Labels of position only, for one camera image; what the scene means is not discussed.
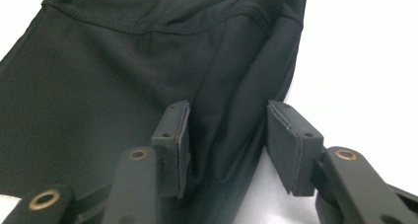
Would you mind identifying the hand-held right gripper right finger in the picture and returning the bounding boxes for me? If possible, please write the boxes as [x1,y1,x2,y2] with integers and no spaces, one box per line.
[266,100,325,197]

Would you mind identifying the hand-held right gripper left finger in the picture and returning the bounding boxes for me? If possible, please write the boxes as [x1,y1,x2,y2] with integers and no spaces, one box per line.
[151,100,192,199]

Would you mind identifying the black pants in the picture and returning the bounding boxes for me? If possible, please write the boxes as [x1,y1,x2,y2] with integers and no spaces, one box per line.
[0,0,311,224]

